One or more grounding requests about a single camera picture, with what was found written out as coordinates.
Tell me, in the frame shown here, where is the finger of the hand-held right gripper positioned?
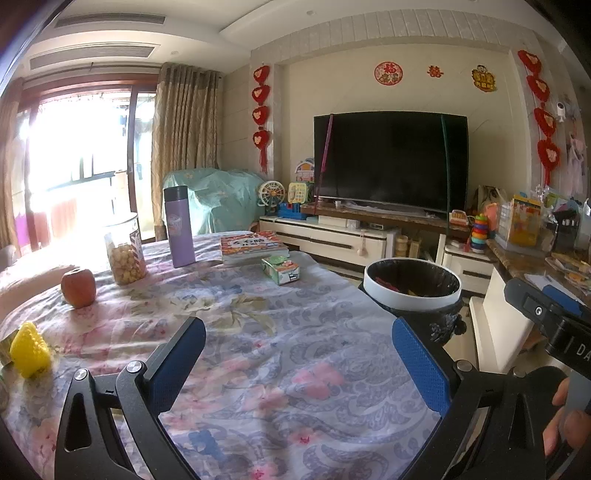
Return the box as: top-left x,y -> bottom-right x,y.
542,285 -> 591,319
503,277 -> 573,330

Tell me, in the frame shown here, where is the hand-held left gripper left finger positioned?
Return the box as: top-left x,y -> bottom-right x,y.
54,316 -> 207,480

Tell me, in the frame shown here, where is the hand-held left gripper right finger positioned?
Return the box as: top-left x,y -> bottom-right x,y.
392,318 -> 550,480

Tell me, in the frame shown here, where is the white trash bin black liner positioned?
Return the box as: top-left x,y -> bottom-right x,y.
359,259 -> 467,344

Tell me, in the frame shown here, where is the person's right hand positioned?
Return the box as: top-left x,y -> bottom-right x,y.
542,378 -> 591,459

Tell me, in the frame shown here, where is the marble top side counter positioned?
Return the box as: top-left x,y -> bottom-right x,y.
468,233 -> 591,374

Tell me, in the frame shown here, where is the black desk organizer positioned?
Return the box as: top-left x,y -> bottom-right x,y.
551,208 -> 589,252

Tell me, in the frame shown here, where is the yellow toy box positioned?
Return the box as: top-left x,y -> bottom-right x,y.
508,194 -> 544,247

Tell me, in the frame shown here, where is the floral tablecloth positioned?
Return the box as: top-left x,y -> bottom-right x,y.
0,229 -> 462,480

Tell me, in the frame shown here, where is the beige bag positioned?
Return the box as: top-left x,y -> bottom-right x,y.
475,185 -> 509,217

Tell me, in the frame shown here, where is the red apple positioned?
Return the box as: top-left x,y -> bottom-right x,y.
61,267 -> 98,309

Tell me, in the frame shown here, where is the purple thermos bottle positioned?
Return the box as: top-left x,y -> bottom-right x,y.
163,185 -> 195,269

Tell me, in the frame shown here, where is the green drink carton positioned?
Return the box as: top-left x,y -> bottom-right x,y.
261,255 -> 301,287

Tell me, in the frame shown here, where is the red picture book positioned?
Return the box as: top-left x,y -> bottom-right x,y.
219,231 -> 290,265

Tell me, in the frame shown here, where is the yellow corn toy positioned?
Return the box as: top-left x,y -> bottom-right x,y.
9,322 -> 52,379

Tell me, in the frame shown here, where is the white tv cabinet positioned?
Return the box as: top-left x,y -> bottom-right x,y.
259,203 -> 497,296

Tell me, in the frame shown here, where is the teal furniture cover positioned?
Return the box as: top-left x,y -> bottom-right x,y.
163,167 -> 264,234

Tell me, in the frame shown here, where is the red heart hanging decoration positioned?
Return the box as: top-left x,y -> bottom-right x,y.
517,50 -> 561,185
252,65 -> 273,174

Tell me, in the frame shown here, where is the ferris wheel toy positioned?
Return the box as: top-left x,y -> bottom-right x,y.
257,180 -> 287,215

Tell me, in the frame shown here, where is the black flat television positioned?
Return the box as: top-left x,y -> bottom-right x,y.
313,111 -> 469,214

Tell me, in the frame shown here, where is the balcony sliding door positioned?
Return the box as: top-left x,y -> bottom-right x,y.
21,76 -> 160,245

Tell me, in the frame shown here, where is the beige patterned curtain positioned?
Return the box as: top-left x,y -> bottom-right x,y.
0,78 -> 28,259
151,62 -> 222,241

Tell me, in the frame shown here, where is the ceiling air vent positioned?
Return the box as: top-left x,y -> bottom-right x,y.
54,15 -> 166,28
28,45 -> 155,70

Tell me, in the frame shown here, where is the rainbow stacking ring toy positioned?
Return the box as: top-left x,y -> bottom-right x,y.
468,213 -> 488,252

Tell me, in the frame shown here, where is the cartoon figure wall sticker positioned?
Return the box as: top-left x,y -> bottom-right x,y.
471,66 -> 497,90

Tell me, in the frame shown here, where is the round red wall sticker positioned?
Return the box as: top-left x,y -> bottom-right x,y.
374,61 -> 403,86

